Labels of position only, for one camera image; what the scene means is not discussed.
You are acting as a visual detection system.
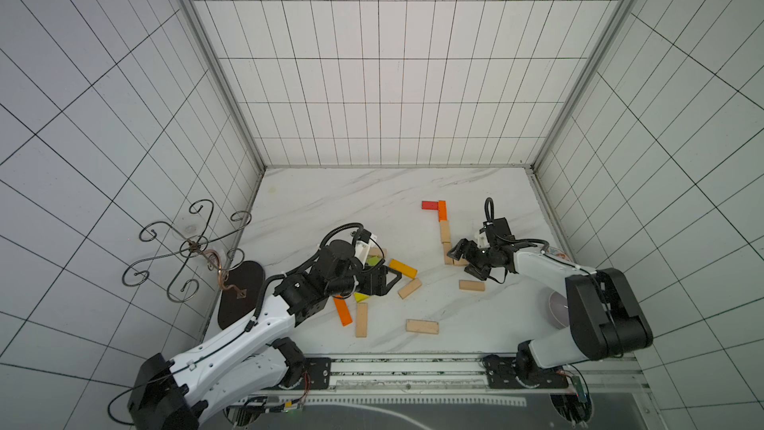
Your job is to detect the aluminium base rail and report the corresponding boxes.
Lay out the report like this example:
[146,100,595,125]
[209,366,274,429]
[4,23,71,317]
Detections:
[202,350,648,401]

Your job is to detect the orange block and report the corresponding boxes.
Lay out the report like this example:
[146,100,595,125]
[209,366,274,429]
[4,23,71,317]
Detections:
[438,200,448,221]
[333,298,353,326]

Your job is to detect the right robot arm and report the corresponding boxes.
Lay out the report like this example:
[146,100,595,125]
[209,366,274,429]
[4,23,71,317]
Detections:
[447,239,654,387]

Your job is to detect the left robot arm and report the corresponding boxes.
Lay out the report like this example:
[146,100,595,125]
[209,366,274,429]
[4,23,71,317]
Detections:
[127,230,395,429]

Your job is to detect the patterned red blue plate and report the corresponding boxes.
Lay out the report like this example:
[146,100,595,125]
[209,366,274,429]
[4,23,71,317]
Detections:
[546,247,571,262]

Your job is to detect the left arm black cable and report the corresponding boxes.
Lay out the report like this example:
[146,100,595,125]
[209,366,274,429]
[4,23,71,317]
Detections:
[318,222,365,252]

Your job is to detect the amber yellow block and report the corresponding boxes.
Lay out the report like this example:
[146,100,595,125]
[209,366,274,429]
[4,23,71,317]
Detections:
[389,259,418,280]

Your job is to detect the black round plate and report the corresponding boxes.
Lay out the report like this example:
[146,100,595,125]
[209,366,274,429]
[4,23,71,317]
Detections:
[217,261,266,330]

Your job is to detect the natural wood block bottom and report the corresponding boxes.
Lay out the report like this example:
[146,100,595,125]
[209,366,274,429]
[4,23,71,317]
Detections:
[406,320,440,334]

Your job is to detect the natural wood block top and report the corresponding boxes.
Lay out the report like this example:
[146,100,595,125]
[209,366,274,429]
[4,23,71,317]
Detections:
[368,248,388,258]

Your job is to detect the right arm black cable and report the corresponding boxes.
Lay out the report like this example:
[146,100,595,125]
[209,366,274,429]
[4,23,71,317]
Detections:
[482,196,550,252]

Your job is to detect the metal scroll wall ornament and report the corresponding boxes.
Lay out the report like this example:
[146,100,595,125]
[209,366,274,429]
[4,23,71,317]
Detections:
[121,198,253,304]

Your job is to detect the purple bowl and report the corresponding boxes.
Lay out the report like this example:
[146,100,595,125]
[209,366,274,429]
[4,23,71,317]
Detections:
[548,292,570,328]

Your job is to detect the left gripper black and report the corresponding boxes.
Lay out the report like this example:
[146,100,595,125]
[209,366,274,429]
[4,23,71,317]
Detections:
[327,263,401,297]

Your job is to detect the natural wood block diagonal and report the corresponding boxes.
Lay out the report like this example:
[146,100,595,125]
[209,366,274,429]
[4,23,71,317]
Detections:
[442,242,454,266]
[398,279,422,300]

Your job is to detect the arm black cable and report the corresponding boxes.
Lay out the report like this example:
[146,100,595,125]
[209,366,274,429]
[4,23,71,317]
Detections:
[318,222,365,252]
[482,196,550,252]

